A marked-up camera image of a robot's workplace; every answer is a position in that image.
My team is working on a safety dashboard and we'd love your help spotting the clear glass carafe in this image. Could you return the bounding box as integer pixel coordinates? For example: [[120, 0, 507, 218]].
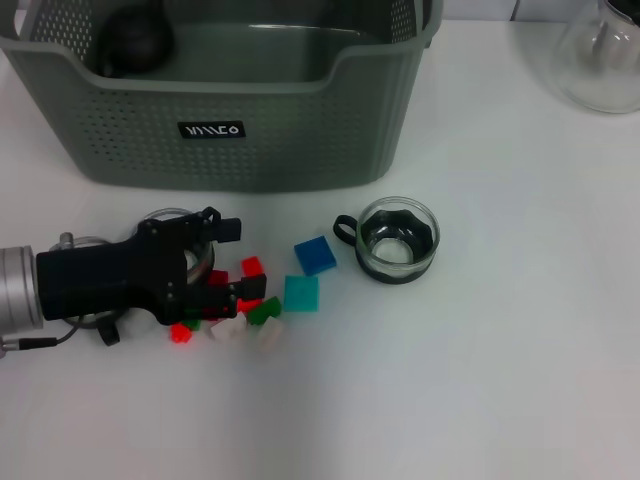
[[548, 0, 640, 115]]

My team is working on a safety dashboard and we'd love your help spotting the cyan square building plate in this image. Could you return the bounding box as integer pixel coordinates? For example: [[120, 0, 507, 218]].
[[283, 274, 321, 314]]

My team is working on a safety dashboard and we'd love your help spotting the white building brick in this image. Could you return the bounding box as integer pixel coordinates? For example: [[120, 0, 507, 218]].
[[209, 317, 249, 342]]

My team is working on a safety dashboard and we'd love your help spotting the white flat building plate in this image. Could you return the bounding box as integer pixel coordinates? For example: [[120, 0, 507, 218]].
[[253, 317, 287, 354]]

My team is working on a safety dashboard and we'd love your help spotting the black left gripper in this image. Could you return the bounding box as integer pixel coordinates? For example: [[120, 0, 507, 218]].
[[35, 205, 269, 326]]

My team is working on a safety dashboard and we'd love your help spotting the blue square building plate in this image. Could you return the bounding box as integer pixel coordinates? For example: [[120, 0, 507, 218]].
[[293, 235, 338, 277]]

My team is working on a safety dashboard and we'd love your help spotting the left arm cable with connector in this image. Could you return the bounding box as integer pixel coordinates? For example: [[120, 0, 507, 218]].
[[0, 319, 84, 354]]

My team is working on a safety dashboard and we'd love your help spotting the black cast iron teapot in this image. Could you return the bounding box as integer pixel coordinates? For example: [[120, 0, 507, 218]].
[[95, 0, 176, 79]]

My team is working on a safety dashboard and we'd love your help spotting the glass teacup with black sleeve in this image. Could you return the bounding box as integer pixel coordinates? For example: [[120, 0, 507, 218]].
[[333, 196, 442, 286], [53, 233, 124, 348], [133, 206, 218, 290]]

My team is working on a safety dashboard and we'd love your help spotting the grey-green perforated storage bin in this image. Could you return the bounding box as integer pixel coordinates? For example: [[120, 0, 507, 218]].
[[0, 0, 444, 194]]

